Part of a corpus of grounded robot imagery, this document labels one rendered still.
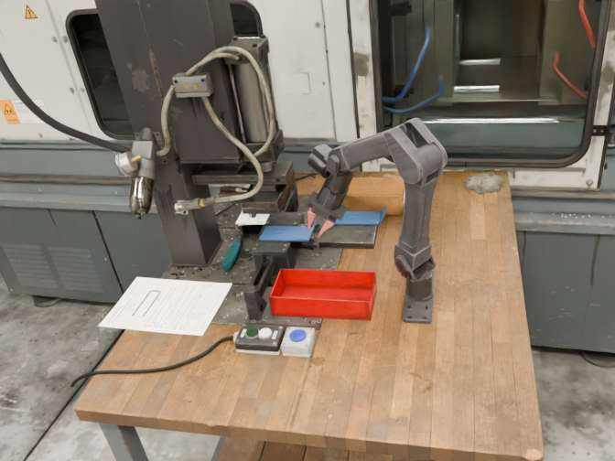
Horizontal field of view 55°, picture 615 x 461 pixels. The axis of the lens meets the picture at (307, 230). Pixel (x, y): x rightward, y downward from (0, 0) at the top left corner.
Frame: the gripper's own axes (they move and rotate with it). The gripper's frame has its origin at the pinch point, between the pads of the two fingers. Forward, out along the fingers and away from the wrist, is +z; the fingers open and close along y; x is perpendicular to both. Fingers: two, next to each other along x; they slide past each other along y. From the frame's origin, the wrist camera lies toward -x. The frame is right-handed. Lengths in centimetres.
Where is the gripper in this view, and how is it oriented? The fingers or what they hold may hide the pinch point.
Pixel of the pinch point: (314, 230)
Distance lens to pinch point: 161.1
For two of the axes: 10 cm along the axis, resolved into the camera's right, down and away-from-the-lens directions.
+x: -2.2, 4.7, -8.6
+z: -3.7, 7.7, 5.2
